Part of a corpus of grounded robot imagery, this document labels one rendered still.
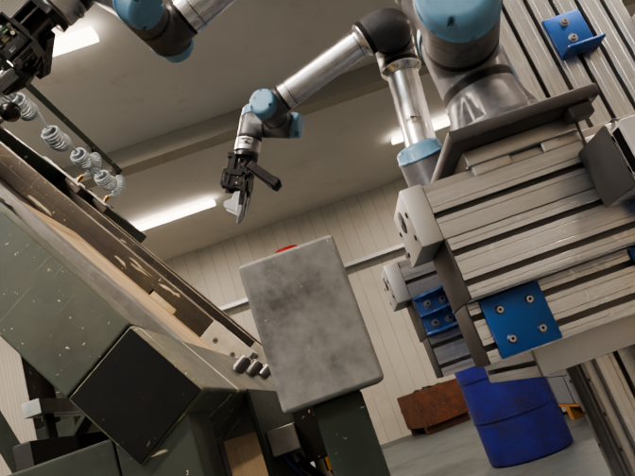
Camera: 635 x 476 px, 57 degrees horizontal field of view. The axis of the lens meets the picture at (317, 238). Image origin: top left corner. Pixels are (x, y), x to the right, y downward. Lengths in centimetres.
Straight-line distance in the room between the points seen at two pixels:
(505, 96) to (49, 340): 70
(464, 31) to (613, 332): 51
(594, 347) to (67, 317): 75
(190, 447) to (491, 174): 54
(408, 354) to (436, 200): 867
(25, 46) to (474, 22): 73
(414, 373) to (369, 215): 266
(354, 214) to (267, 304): 923
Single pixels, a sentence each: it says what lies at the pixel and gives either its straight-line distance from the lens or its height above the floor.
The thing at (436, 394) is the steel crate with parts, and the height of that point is 46.
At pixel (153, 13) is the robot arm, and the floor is 145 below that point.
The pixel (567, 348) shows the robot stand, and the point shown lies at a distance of 99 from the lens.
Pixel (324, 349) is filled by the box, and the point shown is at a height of 80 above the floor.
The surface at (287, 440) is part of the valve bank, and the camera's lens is 96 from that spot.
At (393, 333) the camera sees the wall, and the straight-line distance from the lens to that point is 951.
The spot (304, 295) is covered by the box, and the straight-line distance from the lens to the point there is 68.
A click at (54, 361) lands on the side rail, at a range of 76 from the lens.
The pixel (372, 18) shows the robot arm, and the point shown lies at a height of 163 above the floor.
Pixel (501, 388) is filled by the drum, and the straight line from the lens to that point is 429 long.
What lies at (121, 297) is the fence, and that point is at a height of 101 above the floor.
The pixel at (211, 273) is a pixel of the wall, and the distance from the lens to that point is 993.
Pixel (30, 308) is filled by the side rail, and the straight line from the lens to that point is 78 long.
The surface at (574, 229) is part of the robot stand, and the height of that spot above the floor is 86.
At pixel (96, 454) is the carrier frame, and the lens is 74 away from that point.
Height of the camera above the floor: 74
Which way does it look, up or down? 16 degrees up
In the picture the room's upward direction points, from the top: 20 degrees counter-clockwise
